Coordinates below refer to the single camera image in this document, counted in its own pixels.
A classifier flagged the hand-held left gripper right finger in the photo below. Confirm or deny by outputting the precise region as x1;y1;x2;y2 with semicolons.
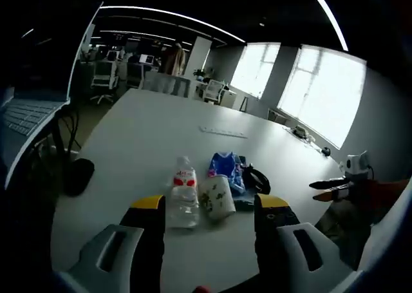
254;194;364;293

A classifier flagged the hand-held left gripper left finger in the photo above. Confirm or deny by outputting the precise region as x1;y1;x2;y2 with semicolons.
62;194;167;293

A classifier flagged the clear plastic water bottle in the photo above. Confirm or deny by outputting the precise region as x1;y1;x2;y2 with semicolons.
165;156;200;230

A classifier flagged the black cable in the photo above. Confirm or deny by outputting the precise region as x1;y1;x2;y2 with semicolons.
241;165;272;198
55;108;81;154

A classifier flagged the white paper cup green print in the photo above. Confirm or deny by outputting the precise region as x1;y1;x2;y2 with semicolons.
198;174;236;220

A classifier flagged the blue tissue packet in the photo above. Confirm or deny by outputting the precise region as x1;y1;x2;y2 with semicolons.
207;150;248;194

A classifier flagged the large bright window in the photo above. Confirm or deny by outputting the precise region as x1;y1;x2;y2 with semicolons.
277;44;368;151

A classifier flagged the white table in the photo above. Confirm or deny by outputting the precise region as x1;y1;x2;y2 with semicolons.
50;87;347;293

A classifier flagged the black pouch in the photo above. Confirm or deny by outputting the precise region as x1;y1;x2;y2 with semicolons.
62;158;96;198

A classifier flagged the recessed table socket strip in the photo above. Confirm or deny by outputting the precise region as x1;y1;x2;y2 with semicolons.
198;125;249;140

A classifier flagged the small bright window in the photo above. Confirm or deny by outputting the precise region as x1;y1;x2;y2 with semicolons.
229;43;281;100

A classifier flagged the white mesh office chair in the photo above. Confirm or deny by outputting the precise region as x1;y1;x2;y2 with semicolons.
202;79;227;104

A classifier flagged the silver laptop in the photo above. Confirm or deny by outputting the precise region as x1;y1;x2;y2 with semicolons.
0;2;104;187

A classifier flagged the black hanging cable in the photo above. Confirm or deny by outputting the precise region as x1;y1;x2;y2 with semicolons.
55;108;81;154

